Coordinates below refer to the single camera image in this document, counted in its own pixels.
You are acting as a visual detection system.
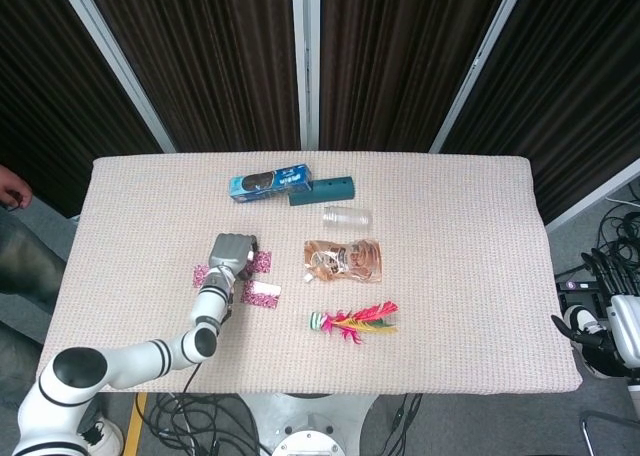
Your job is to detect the bystander bare hand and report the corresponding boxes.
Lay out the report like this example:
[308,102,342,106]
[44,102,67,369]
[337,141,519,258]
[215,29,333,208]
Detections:
[0,164,34,210]

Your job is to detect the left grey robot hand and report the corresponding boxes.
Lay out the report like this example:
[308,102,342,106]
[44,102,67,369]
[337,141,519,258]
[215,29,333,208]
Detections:
[207,232,260,282]

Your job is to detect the blue cookie box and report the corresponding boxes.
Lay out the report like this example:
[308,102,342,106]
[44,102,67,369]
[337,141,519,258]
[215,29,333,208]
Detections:
[228,163,315,203]

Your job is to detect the colourful feather shuttlecock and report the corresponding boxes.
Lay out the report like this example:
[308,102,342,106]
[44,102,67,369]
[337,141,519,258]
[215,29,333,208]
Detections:
[308,300,400,347]

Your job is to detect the teal block with holes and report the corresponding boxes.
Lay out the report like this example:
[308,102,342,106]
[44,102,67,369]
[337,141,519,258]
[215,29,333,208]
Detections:
[288,176,356,208]

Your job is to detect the dark brown curtain panel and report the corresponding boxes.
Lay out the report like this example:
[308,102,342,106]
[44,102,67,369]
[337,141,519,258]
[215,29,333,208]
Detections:
[439,0,640,225]
[0,0,164,217]
[318,0,514,152]
[82,0,304,153]

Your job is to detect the clear plastic cup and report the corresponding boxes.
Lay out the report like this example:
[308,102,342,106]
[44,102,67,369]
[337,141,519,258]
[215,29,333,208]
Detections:
[322,205,375,233]

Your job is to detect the beige woven tablecloth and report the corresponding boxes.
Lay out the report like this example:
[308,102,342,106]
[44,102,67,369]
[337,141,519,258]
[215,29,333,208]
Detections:
[43,150,585,396]

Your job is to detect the black power strip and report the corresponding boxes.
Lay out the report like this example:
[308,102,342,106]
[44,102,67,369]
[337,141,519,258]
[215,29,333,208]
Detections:
[555,274,599,293]

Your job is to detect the white and black device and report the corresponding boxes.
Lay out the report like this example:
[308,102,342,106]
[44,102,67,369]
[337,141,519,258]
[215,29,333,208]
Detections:
[563,303,600,337]

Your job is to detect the white partition post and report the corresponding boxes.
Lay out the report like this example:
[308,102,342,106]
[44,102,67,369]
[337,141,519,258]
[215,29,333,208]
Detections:
[428,0,531,153]
[544,156,640,233]
[291,0,322,151]
[52,0,177,153]

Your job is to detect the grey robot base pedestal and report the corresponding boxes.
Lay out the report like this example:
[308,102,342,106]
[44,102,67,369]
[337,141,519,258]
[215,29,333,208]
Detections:
[238,393,382,456]

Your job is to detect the black cable bundle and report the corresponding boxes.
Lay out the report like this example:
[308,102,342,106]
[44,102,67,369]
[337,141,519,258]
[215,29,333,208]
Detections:
[134,391,274,456]

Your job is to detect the black cable with connector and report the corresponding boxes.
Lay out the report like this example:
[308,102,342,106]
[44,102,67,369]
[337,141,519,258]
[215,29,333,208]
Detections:
[387,393,424,456]

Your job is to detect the black tangled cables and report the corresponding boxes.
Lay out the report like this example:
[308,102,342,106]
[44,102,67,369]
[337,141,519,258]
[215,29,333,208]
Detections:
[594,183,640,277]

